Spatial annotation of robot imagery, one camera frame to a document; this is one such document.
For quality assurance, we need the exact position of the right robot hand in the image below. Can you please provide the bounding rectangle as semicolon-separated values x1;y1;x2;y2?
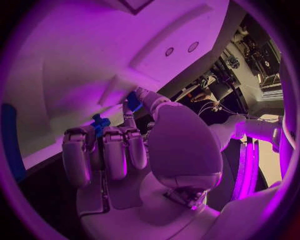
61;87;224;240

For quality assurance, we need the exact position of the blue peg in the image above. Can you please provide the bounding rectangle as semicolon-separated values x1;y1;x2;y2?
125;91;144;114

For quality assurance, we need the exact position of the white task board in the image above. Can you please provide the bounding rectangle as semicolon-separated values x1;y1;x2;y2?
1;0;231;171

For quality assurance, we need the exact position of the glowing light bar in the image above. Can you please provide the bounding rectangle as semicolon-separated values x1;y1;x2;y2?
230;137;260;203

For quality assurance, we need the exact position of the blue cross-shaped part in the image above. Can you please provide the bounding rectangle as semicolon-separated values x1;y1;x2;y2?
90;113;112;138

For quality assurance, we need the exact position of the workshop equipment rack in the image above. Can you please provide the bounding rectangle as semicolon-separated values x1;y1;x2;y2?
224;14;283;89

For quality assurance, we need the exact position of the long blue block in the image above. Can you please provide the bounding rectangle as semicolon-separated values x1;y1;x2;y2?
0;103;27;181

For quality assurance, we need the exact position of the white cable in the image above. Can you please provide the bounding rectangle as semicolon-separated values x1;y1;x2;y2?
197;101;250;119

